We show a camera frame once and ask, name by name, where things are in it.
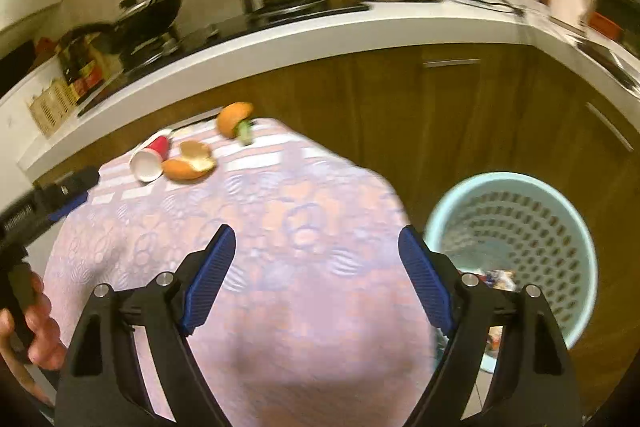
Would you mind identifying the orange peel cup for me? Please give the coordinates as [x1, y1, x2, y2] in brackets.
[216, 102, 254, 139]

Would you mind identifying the black gas stove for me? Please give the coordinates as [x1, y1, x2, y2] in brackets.
[77, 0, 373, 118]

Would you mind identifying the large orange peel piece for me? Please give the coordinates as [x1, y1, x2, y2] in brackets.
[162, 154, 217, 182]

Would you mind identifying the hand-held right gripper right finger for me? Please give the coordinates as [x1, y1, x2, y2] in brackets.
[398, 224, 583, 427]

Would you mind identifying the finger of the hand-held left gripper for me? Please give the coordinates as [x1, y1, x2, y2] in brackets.
[42, 167, 100, 223]

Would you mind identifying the stainless steel sink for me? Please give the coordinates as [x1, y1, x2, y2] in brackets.
[577, 37, 640, 98]

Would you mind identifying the black wok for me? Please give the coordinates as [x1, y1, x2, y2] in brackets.
[57, 0, 183, 62]

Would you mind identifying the snack wrapper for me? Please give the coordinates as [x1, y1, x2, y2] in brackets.
[477, 269, 518, 293]

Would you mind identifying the red plastic box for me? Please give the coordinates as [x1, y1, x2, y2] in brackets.
[587, 12, 623, 32]

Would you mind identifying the pink patterned tablecloth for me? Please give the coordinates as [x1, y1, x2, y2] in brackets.
[42, 117, 436, 427]

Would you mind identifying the beige patterned box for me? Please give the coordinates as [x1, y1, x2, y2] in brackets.
[27, 78, 76, 138]

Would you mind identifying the red paper cup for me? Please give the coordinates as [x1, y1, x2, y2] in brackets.
[128, 130, 173, 184]

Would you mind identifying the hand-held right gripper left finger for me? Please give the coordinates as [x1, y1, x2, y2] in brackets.
[54, 224, 237, 427]

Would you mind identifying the person's left hand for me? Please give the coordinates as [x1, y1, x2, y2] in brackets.
[0, 271, 68, 403]

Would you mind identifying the red seasoning box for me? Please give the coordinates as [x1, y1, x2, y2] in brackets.
[67, 57, 111, 100]

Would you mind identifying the light blue perforated waste basket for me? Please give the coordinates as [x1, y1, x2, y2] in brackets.
[424, 172, 598, 375]

